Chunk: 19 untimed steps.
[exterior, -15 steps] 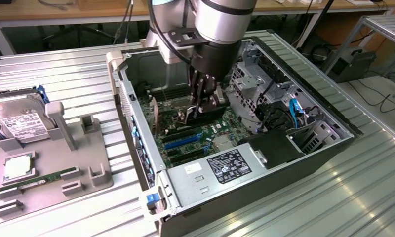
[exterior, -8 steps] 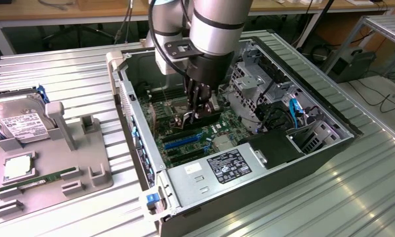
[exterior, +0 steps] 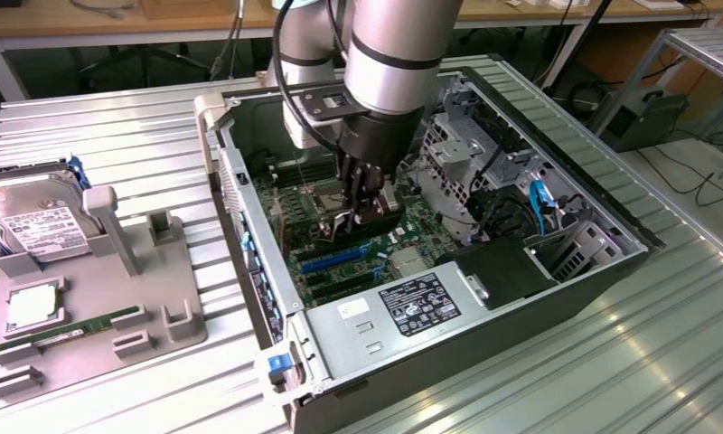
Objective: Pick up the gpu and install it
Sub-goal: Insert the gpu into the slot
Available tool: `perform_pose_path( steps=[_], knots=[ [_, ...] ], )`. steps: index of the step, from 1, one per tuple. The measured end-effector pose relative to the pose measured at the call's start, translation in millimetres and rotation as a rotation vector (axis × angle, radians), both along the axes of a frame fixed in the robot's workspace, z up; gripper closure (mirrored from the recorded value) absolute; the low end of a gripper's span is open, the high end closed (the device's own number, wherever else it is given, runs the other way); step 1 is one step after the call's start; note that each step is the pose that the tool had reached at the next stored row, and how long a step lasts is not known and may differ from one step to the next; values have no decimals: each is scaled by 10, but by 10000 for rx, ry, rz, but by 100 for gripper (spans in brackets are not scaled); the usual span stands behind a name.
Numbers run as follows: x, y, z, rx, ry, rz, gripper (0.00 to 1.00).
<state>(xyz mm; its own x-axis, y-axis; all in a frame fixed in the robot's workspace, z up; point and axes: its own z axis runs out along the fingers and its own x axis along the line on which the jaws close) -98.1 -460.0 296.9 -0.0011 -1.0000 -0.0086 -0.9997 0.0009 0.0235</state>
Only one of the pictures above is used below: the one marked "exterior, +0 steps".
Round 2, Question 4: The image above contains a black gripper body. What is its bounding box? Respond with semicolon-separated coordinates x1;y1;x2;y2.
336;105;428;185

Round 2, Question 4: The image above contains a green GPU card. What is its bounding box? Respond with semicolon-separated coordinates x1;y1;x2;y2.
316;210;405;248

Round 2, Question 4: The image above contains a silver socket cover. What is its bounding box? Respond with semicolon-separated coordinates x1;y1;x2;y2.
375;180;405;216

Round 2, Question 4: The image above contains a CPU socket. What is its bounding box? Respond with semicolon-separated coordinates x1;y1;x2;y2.
311;189;347;214

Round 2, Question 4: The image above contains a black RAM slot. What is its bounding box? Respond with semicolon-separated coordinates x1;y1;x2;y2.
271;161;336;173
273;165;337;178
275;171;337;184
276;176;339;189

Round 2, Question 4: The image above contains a green Dell motherboard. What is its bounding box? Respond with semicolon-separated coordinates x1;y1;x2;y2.
256;160;479;309

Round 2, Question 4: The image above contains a silver disk bay cage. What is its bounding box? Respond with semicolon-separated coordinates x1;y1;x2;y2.
424;111;545;192

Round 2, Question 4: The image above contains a long black expansion slot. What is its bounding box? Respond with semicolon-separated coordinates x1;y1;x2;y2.
293;241;363;264

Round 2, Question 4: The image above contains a silver chipset heatsink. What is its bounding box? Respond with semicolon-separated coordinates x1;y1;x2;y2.
391;250;435;276

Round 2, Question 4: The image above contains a blue expansion slot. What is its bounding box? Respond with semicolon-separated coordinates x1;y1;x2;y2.
300;246;371;275

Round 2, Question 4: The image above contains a black plastic shroud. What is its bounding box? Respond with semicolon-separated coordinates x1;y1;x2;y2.
437;236;564;312

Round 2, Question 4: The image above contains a silver power supply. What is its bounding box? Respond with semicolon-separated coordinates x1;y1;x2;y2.
304;264;497;382

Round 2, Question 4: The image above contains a blue case latch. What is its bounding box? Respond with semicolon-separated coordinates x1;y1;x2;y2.
267;354;295;377

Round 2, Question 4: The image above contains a silver and black PC case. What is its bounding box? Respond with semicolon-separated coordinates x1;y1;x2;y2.
194;66;668;434

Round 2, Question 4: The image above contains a black office chair base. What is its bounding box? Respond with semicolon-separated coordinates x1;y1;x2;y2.
76;42;213;83

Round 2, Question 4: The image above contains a black box on floor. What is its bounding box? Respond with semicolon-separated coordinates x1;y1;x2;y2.
604;89;691;154

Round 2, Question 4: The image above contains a blue disk carrier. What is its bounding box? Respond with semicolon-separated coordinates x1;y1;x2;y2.
0;153;87;191

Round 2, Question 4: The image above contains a grey parts rack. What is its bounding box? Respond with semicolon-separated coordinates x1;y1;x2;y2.
0;184;211;400

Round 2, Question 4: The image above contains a hard disk with label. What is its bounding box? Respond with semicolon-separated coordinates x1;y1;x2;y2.
0;169;96;264

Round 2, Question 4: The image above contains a wooden desk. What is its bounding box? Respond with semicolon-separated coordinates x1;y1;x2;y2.
0;0;723;101

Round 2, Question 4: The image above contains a green RAM stick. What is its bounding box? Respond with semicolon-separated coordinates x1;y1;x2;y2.
0;308;146;353

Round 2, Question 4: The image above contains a silver CPU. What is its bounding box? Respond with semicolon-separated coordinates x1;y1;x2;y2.
6;286;63;326

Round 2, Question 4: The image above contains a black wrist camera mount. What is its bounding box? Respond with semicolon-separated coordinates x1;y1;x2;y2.
297;88;371;122

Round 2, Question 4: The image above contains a black wire bundle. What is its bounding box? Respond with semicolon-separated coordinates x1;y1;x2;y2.
464;188;533;241

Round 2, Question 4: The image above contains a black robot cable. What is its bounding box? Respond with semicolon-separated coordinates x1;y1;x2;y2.
273;0;347;153

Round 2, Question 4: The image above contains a blue SATA wire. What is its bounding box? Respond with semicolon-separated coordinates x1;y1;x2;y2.
527;177;561;240

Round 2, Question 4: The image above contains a hanging grey cable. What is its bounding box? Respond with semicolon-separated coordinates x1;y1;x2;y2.
212;0;248;81

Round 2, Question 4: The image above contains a black floor cable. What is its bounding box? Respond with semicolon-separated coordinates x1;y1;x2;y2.
637;147;723;205

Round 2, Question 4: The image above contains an aluminium slat table frame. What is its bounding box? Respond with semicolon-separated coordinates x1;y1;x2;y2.
595;28;723;137

